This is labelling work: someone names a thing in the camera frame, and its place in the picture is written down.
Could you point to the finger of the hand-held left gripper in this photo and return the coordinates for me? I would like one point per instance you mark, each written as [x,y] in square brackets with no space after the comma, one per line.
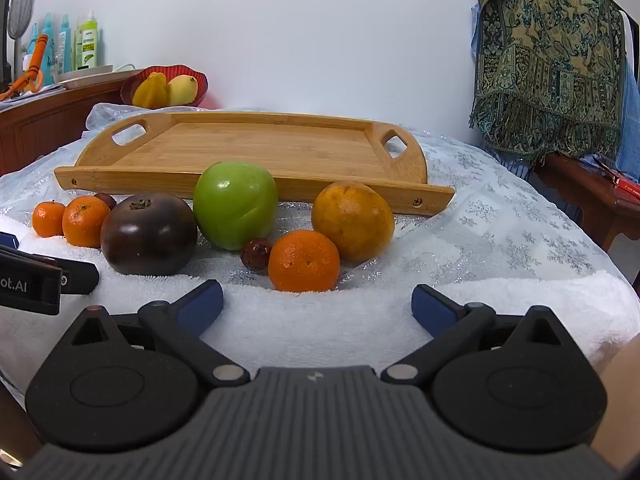
[7,240]
[80,277]

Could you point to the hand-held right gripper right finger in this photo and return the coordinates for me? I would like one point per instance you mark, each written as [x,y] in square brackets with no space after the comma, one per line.
[432,307]

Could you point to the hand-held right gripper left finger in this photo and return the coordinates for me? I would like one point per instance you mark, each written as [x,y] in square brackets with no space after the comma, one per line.
[200,305]

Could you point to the small orange mandarin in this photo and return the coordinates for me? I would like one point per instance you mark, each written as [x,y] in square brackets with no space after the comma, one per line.
[47,219]

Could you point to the medium orange mandarin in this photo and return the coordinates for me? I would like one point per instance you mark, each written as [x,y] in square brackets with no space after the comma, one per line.
[82,222]

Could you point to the red date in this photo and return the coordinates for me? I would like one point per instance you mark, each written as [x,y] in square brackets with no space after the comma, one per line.
[254,255]
[106,201]

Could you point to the green apple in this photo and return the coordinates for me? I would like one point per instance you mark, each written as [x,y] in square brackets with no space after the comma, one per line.
[235,205]

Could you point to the large yellow orange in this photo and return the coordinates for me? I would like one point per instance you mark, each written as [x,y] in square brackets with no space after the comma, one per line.
[355,220]

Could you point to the wooden tray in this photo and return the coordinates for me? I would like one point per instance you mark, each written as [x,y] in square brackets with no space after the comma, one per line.
[275,145]

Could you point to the dark purple round fruit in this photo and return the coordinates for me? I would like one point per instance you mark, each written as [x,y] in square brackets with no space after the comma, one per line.
[150,240]

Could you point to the white towel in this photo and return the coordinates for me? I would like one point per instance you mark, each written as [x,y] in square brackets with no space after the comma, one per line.
[325,325]

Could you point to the large orange mandarin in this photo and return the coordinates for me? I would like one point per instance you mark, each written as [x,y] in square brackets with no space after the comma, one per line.
[302,262]

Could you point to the translucent snowflake plastic sheet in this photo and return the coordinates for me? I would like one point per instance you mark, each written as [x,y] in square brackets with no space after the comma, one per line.
[500,210]

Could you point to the wooden cabinet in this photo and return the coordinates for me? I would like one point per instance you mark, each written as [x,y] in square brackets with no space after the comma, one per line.
[45,125]

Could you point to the stack of papers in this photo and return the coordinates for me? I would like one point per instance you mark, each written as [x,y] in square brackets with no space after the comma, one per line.
[30,96]

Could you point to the white plastic tray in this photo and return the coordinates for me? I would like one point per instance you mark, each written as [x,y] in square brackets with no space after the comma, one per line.
[85,74]

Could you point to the wooden side table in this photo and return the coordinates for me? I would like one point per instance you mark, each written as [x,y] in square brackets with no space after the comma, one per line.
[590,195]

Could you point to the yellow starfruit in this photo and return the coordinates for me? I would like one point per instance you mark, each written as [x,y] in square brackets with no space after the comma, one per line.
[150,92]

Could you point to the blue spray bottle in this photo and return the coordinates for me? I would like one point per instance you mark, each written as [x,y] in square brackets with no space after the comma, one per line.
[33,42]
[48,35]

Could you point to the pale spray bottle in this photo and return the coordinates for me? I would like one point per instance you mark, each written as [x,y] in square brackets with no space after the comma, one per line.
[64,45]

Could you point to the yellow mango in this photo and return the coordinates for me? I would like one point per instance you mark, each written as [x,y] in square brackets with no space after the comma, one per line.
[182,90]

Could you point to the red fruit bowl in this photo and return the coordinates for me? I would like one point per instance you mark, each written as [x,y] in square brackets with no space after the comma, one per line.
[199,80]

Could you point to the red box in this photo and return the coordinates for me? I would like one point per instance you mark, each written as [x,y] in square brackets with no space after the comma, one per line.
[627,186]

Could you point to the electric fly swatter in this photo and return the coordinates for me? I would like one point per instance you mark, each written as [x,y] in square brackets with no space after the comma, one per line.
[22,5]

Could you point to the green patterned scarf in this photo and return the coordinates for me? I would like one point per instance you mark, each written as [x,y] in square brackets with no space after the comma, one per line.
[545,60]

